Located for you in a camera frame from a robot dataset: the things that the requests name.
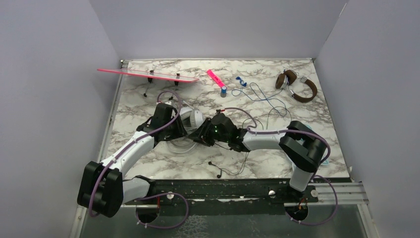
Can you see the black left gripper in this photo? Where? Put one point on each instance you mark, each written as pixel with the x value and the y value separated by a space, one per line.
pixel 180 130

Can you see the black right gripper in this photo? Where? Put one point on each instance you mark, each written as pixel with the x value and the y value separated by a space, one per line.
pixel 201 134

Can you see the white grey over-ear headphones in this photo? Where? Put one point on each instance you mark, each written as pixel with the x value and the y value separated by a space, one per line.
pixel 191 118

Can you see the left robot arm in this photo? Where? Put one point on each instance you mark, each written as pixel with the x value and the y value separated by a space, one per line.
pixel 103 188

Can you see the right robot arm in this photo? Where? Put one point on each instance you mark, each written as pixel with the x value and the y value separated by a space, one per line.
pixel 277 140

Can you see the brown over-ear headphones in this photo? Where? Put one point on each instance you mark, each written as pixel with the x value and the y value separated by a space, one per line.
pixel 289 81

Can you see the teal cat-ear headphones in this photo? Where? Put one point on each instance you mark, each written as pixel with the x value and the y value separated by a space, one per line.
pixel 312 151

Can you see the blue grey stamp cylinder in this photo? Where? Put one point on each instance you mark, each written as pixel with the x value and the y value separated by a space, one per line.
pixel 223 92

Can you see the pink highlighter marker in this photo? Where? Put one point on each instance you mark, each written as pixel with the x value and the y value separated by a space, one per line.
pixel 215 78

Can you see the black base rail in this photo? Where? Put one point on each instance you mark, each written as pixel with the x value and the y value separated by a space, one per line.
pixel 212 197

